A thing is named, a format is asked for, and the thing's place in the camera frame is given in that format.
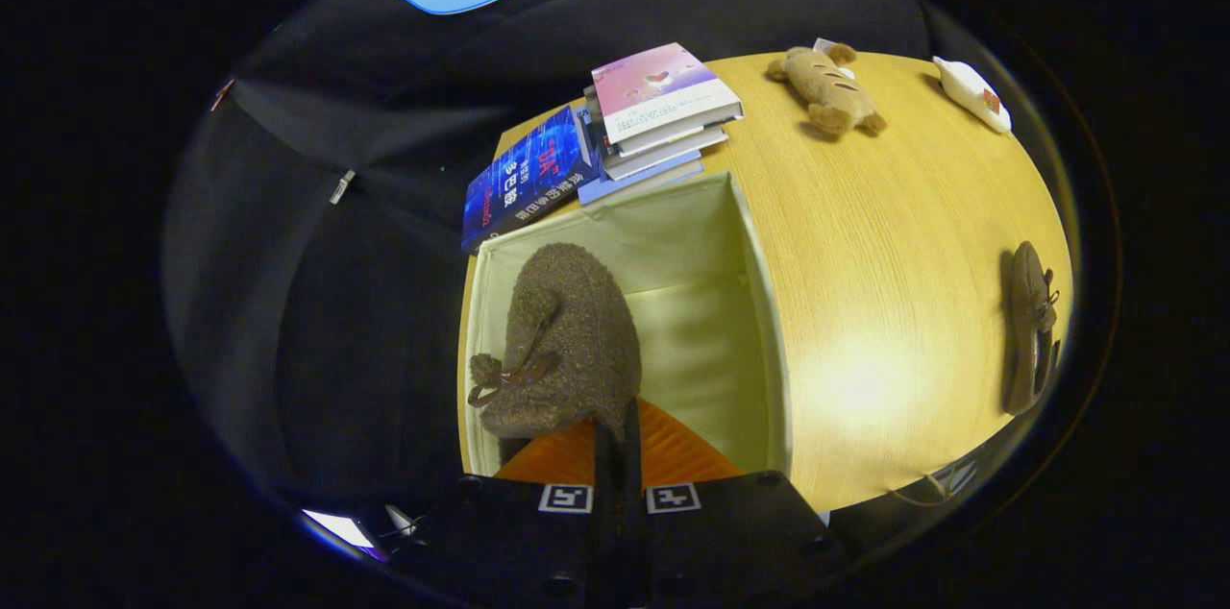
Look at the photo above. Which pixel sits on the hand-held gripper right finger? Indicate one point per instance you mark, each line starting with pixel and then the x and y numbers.
pixel 721 532

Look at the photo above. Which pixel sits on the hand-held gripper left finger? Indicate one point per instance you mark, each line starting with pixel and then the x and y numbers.
pixel 519 542

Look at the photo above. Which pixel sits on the brown fuzzy shoe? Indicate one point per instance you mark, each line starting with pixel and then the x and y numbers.
pixel 1028 302
pixel 577 340

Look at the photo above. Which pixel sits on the beige fabric storage box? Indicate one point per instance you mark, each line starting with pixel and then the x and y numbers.
pixel 692 321

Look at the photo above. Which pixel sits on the lit laptop screen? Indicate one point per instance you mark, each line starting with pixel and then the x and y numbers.
pixel 341 529

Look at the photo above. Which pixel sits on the pale blue book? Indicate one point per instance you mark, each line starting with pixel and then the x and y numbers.
pixel 634 186

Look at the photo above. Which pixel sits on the dark blue book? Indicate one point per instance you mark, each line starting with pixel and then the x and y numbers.
pixel 519 177

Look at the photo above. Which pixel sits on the grey book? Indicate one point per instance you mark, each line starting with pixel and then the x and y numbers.
pixel 663 153

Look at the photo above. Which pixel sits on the pink cover book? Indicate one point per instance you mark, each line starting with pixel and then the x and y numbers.
pixel 653 85

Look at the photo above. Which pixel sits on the tan bread-shaped plush toy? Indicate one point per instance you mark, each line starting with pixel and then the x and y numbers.
pixel 826 90

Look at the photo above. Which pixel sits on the white plastic bottle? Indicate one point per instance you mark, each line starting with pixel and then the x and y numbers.
pixel 966 90

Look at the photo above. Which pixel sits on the pink clothes peg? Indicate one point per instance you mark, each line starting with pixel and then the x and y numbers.
pixel 223 94

